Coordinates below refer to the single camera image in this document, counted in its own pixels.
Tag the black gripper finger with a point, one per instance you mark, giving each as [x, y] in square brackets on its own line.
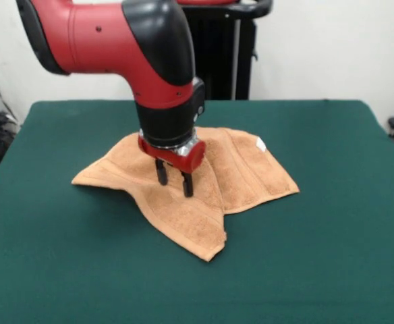
[161, 173]
[187, 185]

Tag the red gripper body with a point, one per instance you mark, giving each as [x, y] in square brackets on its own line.
[190, 162]

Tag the tan terry towel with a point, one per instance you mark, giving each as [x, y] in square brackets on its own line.
[251, 168]

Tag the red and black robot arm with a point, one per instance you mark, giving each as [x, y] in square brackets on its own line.
[116, 40]

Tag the dark green table cloth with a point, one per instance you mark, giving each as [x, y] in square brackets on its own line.
[82, 270]

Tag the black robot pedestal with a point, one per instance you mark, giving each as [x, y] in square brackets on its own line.
[224, 50]

